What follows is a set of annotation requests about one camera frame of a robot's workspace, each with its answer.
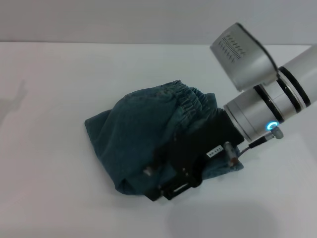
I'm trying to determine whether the blue denim shorts cartoon print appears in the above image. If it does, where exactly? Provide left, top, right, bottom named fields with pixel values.
left=84, top=79, right=245, bottom=197

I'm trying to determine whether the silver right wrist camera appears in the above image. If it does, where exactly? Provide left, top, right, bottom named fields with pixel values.
left=209, top=22, right=280, bottom=93

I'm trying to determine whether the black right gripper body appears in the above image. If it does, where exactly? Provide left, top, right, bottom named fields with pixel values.
left=170, top=107, right=246, bottom=189

